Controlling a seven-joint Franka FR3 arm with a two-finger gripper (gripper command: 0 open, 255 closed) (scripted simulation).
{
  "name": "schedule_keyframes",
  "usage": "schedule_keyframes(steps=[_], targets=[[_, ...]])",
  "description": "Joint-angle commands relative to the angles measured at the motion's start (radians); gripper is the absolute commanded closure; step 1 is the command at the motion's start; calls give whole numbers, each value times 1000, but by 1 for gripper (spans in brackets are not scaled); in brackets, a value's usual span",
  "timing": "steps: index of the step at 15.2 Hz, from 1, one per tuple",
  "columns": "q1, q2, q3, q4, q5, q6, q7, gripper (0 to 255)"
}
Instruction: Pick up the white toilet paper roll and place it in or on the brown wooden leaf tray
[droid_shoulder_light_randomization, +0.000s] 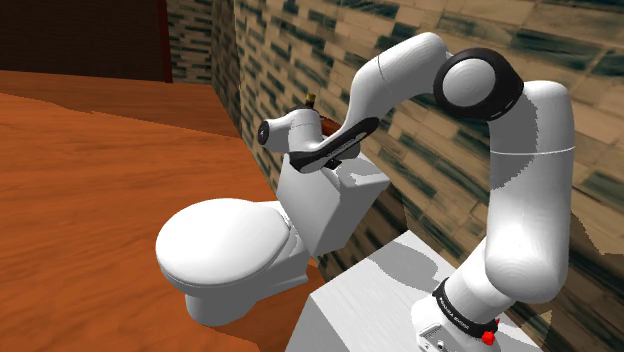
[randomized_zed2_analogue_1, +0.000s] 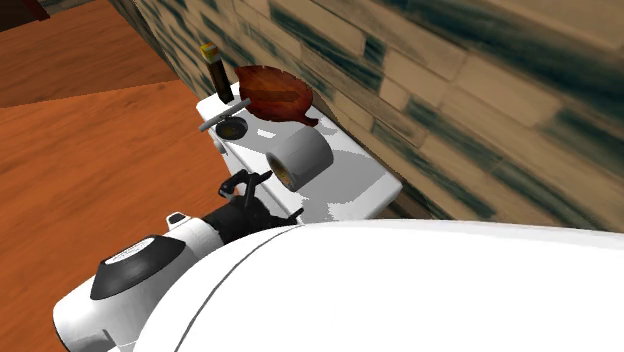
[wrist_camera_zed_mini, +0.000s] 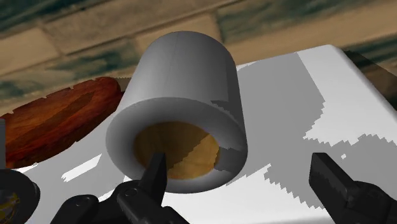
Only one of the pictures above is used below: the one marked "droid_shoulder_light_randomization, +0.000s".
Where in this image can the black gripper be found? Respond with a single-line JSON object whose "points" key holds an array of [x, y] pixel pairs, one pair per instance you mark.
{"points": [[333, 164]]}

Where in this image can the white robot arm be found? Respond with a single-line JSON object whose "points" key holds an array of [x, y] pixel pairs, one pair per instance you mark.
{"points": [[529, 204]]}

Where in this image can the reddish brown round dish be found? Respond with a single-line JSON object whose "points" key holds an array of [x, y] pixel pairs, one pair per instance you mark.
{"points": [[330, 128]]}

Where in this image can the small dark yellow-topped bottle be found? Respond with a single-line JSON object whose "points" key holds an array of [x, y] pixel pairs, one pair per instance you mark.
{"points": [[310, 101]]}

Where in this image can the white toilet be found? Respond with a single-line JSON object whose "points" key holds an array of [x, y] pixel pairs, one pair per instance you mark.
{"points": [[219, 244]]}

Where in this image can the light grey robot stand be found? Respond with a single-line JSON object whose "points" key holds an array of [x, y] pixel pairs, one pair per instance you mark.
{"points": [[360, 302]]}

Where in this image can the dark brown door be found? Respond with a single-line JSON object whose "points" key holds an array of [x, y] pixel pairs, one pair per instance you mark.
{"points": [[78, 39]]}

